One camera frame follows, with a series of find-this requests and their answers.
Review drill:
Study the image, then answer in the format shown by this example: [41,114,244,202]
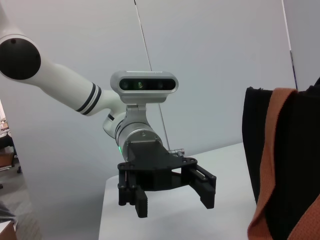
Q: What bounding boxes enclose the black bag with orange straps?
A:
[241,76,320,240]

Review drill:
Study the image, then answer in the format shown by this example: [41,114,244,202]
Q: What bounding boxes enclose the left gripper cable with connector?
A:
[168,147,187,157]

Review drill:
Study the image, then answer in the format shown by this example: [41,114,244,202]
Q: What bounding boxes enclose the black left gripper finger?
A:
[179,164,217,210]
[116,169,151,219]

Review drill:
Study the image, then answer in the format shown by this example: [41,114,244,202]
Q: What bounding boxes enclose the background office furniture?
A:
[0,98,23,176]

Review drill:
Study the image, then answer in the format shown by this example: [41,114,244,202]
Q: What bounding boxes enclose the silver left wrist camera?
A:
[110,70,179,121]

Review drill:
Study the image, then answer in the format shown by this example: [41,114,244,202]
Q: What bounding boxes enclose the brown cardboard box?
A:
[0,219,19,240]

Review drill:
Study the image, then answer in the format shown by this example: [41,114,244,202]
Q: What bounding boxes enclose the grey fabric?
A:
[0,199,17,224]

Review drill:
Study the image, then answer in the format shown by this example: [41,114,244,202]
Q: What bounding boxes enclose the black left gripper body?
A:
[117,139,198,192]

